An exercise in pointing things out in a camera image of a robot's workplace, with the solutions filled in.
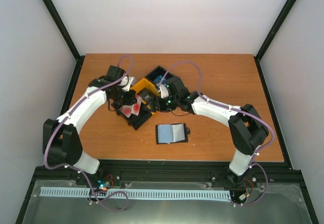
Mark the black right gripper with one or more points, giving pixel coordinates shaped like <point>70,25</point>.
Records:
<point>160,107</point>

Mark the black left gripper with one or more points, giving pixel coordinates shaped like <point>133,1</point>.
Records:
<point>130,99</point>

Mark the red white credit cards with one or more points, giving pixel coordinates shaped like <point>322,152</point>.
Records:
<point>134,109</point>

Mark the yellow bin with black cards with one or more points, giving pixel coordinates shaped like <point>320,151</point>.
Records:
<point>146,90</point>

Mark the black bin with red cards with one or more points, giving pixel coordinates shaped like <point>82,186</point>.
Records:
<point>135,121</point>

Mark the black bin with blue cards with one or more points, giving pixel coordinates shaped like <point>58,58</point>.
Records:
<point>157,74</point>

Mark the black card holder wallet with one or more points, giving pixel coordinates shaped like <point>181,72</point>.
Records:
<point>171,133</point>

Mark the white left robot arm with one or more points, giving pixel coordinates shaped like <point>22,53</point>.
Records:
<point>61,143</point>

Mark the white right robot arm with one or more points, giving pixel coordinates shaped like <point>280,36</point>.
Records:
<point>247,129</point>

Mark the blue cards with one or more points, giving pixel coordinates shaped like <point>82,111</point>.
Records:
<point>157,79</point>

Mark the black vip cards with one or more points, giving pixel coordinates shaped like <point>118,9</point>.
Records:
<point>146,96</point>

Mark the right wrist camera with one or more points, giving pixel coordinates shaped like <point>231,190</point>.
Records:
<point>162,90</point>

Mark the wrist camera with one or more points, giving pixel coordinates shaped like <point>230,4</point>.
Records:
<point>162,90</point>
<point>127,82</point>

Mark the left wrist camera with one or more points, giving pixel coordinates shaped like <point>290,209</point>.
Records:
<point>127,82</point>

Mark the black frame post left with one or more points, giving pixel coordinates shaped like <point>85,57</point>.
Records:
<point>61,27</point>

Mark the black frame post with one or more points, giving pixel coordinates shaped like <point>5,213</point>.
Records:
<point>288,5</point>
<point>61,27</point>

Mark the light blue cable duct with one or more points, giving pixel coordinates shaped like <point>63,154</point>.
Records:
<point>142,194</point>

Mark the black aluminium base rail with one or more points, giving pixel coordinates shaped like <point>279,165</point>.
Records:
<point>215,173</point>

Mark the black frame post right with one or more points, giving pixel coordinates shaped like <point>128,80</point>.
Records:
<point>288,5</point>

